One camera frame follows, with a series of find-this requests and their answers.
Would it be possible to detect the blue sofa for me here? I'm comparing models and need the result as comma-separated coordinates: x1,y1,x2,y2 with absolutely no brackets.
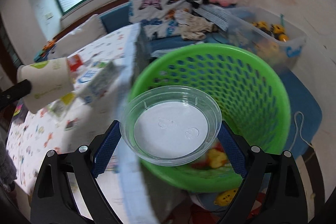
100,0,226,51

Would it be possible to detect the clear plastic dome lid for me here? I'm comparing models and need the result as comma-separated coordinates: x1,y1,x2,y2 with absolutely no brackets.
120,85,223,167

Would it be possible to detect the white cord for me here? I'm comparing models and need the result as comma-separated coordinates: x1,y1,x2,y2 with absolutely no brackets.
290,111,315,147

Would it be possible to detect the white paper cup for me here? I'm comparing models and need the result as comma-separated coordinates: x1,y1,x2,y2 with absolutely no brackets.
17,57,75,114

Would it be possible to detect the dark striped cloth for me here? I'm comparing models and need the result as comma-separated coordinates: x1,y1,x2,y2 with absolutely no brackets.
194,5,238,30

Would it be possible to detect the green plastic basket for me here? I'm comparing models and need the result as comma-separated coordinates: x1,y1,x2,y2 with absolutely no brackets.
129,43,290,193

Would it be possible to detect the grey fabric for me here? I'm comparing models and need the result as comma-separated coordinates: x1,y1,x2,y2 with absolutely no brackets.
0,135,17,188

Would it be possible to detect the beige cushion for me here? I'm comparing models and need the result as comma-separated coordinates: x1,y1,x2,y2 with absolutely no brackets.
55,14,107,51

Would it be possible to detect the yellow toy truck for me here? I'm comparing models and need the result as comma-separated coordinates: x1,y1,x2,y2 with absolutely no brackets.
270,24,289,42
251,20,271,34

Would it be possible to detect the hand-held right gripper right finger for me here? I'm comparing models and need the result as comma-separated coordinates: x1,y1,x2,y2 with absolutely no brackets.
218,120,309,224

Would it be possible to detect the clear plastic storage bin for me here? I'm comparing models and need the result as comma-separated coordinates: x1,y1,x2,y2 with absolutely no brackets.
226,6,307,75

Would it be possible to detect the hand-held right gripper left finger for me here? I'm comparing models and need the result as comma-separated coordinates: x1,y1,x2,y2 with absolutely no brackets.
30,120,122,224

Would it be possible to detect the orange toy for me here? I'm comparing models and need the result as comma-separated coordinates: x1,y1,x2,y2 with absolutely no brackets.
43,39,57,51

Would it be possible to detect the large butterfly print cushion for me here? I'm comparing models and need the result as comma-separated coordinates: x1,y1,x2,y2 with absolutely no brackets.
129,0,195,38

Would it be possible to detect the clear printed plastic bag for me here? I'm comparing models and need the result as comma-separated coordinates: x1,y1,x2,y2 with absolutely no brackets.
76,61,126,106

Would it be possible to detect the dark wooden door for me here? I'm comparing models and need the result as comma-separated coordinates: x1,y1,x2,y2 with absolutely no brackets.
0,14,21,77

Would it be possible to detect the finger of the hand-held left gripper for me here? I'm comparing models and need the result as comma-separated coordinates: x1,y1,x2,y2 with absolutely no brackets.
0,79,32,110

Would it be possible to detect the blue padded stool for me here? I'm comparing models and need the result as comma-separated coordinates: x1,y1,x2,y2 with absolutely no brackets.
278,69,323,159

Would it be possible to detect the beige garment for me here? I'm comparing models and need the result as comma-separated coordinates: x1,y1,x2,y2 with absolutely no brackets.
175,10,218,41

